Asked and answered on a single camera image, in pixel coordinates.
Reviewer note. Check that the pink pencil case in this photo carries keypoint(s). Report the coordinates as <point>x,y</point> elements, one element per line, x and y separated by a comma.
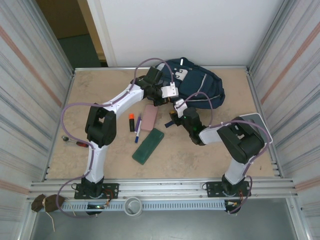
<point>149,117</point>

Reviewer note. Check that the orange black highlighter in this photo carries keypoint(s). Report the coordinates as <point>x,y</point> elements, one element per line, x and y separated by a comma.
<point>131,123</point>

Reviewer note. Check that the navy blue backpack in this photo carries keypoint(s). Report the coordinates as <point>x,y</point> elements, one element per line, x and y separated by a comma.
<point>205,90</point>

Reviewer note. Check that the green pencil case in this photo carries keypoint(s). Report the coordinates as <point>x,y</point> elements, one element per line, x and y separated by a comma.
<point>148,147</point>

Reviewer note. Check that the white pen blue cap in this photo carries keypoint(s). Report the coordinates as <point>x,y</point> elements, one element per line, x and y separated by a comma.
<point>137,138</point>

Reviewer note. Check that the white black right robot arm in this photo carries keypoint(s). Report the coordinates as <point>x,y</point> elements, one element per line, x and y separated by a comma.
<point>240,145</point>

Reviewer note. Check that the aluminium table edge bar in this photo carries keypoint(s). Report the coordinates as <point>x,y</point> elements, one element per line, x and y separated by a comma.
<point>112,68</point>

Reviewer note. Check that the white grey box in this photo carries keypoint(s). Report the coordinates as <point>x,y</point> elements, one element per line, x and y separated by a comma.
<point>250,116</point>

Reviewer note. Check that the small electronics board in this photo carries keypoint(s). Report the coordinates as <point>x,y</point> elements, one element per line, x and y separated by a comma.
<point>233,203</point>
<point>96,206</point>

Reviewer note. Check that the brown wooden door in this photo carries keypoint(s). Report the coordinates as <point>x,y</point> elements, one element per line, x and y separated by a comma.
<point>62,17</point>

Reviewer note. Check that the brown cloth bundle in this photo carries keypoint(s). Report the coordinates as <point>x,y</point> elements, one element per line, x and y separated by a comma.
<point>53,202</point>

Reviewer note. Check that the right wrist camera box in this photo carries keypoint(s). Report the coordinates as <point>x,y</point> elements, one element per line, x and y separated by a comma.
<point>180,107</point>

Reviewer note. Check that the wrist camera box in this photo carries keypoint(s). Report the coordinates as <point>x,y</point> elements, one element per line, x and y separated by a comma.
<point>170,90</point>
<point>180,107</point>

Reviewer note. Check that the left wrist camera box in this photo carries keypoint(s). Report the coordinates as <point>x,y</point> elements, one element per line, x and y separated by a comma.
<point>170,90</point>

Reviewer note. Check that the aluminium mounting rail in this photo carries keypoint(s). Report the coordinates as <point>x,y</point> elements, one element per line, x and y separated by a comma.
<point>162,186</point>

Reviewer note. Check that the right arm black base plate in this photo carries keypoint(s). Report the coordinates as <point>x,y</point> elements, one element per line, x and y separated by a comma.
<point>212,187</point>

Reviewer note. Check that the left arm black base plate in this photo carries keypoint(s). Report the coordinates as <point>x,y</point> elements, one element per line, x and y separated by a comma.
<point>112,188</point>

